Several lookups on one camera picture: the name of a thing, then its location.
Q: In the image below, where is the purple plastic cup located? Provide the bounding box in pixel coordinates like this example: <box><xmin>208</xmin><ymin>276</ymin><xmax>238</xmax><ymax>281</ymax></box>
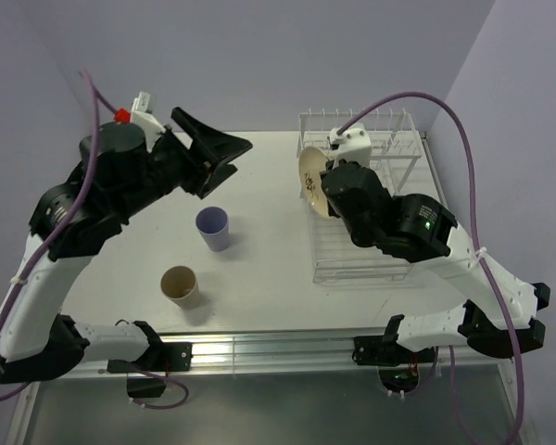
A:
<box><xmin>196</xmin><ymin>207</ymin><xmax>230</xmax><ymax>252</ymax></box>

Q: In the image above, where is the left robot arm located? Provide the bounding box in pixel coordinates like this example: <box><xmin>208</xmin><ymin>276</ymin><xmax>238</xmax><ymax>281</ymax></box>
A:
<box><xmin>0</xmin><ymin>108</ymin><xmax>252</xmax><ymax>384</ymax></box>

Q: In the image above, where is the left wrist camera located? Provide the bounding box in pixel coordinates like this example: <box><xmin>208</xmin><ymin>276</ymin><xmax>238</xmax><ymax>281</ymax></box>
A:
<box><xmin>114</xmin><ymin>91</ymin><xmax>165</xmax><ymax>142</ymax></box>

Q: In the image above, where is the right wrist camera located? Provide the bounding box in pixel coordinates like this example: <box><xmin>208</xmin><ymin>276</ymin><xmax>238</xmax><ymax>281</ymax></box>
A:
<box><xmin>328</xmin><ymin>123</ymin><xmax>373</xmax><ymax>169</ymax></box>

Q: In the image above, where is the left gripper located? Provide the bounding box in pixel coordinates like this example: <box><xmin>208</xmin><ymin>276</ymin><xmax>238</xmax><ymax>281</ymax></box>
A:
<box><xmin>117</xmin><ymin>108</ymin><xmax>253</xmax><ymax>218</ymax></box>

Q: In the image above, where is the cream floral plate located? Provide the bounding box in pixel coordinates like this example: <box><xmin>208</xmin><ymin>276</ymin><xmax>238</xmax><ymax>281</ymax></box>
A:
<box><xmin>298</xmin><ymin>146</ymin><xmax>333</xmax><ymax>219</ymax></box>

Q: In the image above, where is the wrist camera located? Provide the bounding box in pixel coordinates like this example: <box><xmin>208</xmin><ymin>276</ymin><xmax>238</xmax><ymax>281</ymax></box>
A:
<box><xmin>114</xmin><ymin>91</ymin><xmax>165</xmax><ymax>142</ymax></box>
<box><xmin>328</xmin><ymin>123</ymin><xmax>373</xmax><ymax>169</ymax></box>

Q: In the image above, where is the lower purple cable loop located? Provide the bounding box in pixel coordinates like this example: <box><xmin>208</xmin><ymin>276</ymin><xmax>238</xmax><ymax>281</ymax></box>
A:
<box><xmin>126</xmin><ymin>370</ymin><xmax>189</xmax><ymax>410</ymax></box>

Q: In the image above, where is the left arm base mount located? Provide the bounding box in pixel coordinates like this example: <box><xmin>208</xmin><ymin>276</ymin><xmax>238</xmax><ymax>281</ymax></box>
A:
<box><xmin>107</xmin><ymin>342</ymin><xmax>193</xmax><ymax>374</ymax></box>

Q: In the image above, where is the white wire dish rack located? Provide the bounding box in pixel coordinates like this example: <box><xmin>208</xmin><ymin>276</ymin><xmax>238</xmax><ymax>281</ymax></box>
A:
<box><xmin>297</xmin><ymin>110</ymin><xmax>423</xmax><ymax>285</ymax></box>

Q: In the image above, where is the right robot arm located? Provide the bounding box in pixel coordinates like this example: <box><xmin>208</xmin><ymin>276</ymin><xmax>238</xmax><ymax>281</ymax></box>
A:
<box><xmin>319</xmin><ymin>161</ymin><xmax>550</xmax><ymax>364</ymax></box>

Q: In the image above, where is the beige plastic cup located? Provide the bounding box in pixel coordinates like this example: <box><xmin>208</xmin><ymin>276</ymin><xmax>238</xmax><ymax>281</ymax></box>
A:
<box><xmin>160</xmin><ymin>266</ymin><xmax>200</xmax><ymax>310</ymax></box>

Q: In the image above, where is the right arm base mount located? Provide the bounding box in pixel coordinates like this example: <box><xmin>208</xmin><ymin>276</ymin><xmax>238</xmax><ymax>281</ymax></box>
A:
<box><xmin>351</xmin><ymin>335</ymin><xmax>436</xmax><ymax>367</ymax></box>

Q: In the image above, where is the aluminium front rail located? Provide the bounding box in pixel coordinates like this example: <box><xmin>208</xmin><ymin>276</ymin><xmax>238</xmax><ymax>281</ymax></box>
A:
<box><xmin>78</xmin><ymin>326</ymin><xmax>513</xmax><ymax>375</ymax></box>

